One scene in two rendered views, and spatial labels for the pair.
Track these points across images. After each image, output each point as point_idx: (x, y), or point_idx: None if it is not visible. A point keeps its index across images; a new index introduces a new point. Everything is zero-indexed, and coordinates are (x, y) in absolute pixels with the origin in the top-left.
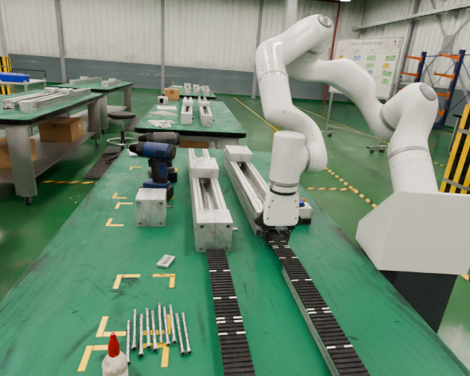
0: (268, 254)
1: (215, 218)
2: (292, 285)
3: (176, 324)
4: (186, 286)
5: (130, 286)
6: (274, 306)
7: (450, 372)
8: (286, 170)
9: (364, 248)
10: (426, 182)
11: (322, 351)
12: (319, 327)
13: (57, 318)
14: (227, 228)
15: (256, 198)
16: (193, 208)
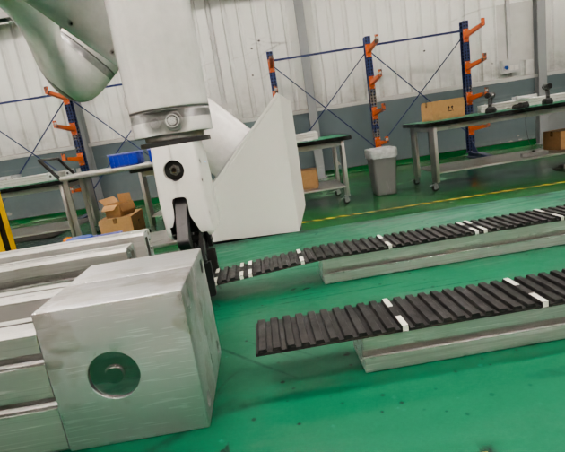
0: (241, 302)
1: (161, 269)
2: (393, 254)
3: None
4: (461, 416)
5: None
6: (453, 282)
7: (494, 206)
8: (199, 66)
9: (242, 234)
10: (228, 112)
11: (548, 239)
12: (516, 222)
13: None
14: (203, 275)
15: (29, 260)
16: None
